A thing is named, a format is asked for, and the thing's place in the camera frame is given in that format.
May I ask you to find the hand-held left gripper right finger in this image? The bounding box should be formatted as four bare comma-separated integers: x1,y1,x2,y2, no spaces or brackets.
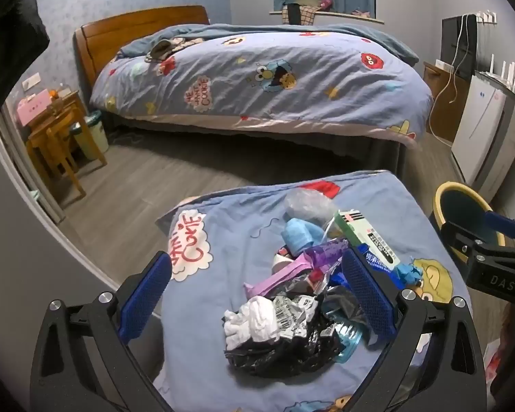
341,249,485,412

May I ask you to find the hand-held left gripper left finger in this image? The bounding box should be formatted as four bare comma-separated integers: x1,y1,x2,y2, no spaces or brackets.
29,251,174,412

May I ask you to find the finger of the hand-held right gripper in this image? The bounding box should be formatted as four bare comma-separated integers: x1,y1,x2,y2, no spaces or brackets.
484,210,515,247
440,220,505,263

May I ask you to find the yellow rimmed blue trash bin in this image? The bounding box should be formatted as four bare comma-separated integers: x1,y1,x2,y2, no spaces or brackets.
431,181,507,263

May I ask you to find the clear blue plastic wrapper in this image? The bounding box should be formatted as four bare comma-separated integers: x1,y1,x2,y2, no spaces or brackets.
326,309,372,364

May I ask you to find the blue glove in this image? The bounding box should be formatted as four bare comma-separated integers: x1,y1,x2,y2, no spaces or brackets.
394,260,426,289

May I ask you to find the green white box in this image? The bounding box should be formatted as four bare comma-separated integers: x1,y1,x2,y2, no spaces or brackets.
335,209,402,269

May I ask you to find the barcode wrapper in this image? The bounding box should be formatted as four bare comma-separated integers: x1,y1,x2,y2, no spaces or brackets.
272,294,321,335

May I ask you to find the purple wrapper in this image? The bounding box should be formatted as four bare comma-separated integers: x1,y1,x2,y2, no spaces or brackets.
244,240,349,298

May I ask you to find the blue face mask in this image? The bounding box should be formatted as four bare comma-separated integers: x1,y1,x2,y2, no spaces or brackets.
281,219,328,255

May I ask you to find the white tissue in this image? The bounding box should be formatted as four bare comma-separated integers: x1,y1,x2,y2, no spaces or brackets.
222,298,284,351

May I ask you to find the black plastic bag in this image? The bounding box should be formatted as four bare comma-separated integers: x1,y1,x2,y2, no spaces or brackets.
223,285,370,379

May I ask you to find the grey cabinet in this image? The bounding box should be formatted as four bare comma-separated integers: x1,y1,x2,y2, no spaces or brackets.
472,92,515,203

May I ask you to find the strawberry print leaflet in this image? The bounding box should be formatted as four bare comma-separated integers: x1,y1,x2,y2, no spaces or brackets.
483,339,505,392

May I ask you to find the white air purifier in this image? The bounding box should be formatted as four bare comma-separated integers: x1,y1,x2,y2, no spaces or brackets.
450,71,510,185

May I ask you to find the clear plastic bag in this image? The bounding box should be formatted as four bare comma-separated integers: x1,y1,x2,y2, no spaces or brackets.
284,189,338,225

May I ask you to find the blue cartoon sheet table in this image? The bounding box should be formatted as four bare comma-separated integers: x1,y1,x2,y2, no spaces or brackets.
152,171,473,412

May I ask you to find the wooden cabinet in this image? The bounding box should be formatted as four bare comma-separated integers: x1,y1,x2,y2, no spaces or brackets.
423,61,471,145

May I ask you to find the white router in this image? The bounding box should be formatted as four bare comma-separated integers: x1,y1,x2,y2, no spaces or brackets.
480,54,515,92

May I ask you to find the green white waste can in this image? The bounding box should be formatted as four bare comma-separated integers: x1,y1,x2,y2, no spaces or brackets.
70,110,110,161

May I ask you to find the wooden stool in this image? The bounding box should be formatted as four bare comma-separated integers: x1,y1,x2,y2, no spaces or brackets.
26,116,109,201

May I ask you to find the dark bed base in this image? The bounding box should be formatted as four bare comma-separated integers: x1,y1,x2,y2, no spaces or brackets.
107,114,403,173

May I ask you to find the black monitor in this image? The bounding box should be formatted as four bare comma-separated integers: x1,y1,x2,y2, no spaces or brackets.
440,14,478,79

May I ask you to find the wooden nightstand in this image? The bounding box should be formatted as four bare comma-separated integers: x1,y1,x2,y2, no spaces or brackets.
26,90,89,140

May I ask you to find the wooden bed with cartoon duvet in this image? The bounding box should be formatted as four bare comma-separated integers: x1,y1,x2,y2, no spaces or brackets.
88,26,434,143

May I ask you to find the pink box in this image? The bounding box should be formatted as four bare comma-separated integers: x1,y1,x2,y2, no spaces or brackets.
17,90,55,125

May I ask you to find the white window sill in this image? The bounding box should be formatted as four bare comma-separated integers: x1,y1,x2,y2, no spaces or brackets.
268,9,385,25

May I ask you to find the brown patterned cloth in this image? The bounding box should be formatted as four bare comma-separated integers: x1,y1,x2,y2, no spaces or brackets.
145,36,207,63

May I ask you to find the wooden bed headboard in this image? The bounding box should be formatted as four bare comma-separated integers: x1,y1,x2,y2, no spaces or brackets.
74,5,211,91

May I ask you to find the plaid cloth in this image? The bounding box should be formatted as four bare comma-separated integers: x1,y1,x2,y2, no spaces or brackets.
282,3,319,26

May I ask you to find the grey blue bed blanket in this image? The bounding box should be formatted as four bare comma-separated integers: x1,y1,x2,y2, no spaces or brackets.
120,23,420,63

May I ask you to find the dark cloth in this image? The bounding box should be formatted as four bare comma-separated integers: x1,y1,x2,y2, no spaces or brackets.
0,0,51,115

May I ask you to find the white cable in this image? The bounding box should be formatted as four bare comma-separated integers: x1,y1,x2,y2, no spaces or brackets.
428,15,469,135

